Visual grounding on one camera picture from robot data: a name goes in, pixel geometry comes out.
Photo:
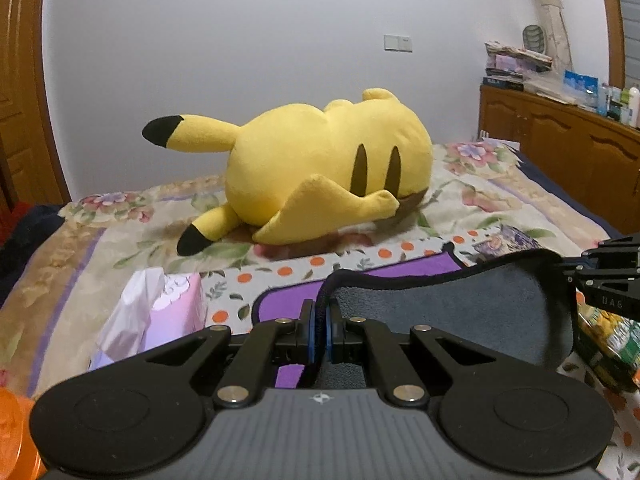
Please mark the wooden door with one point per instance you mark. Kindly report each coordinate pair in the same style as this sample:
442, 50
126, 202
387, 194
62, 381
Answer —
25, 85

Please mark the white orange-dotted blanket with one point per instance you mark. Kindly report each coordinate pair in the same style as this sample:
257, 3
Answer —
280, 277

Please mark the yellow plush toy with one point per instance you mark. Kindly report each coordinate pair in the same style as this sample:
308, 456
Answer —
310, 165

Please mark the wooden cabinet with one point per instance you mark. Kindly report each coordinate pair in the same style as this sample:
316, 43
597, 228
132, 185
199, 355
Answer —
560, 155

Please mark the purple and grey towel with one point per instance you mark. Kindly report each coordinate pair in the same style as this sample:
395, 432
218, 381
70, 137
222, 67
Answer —
500, 300

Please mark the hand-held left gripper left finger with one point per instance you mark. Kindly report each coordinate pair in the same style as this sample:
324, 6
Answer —
312, 332

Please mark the floral bed cover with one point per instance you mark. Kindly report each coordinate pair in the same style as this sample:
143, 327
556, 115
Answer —
75, 260

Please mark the row of toiletry bottles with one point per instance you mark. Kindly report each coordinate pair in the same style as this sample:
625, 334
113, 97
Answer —
622, 105

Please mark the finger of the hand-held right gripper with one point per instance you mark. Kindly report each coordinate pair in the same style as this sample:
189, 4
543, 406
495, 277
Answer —
580, 265

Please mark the stack of papers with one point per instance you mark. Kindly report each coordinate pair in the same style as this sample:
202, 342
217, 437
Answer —
515, 62

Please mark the green yellow snack packet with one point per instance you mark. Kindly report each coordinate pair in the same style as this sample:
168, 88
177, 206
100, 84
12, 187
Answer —
610, 340

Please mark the blue printed box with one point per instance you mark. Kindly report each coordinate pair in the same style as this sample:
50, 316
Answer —
580, 87

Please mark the wooden window frame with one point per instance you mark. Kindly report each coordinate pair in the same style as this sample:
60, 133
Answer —
612, 15

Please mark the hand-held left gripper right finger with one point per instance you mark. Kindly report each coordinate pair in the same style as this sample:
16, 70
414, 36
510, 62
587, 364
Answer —
331, 335

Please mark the dark cloth pile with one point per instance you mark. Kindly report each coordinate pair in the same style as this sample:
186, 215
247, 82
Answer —
25, 245

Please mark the white wall switch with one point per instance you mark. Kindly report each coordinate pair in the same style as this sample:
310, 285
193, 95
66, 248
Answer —
398, 42

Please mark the beige curtain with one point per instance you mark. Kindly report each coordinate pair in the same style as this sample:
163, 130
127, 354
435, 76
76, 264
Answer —
552, 15

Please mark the orange plastic container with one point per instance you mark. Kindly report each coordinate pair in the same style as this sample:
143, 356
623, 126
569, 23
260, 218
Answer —
15, 435

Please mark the dark blue bed sheet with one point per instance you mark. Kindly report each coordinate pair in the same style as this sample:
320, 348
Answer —
565, 195

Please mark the pink tissue box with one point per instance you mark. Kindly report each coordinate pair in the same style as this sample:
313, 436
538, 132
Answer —
170, 310

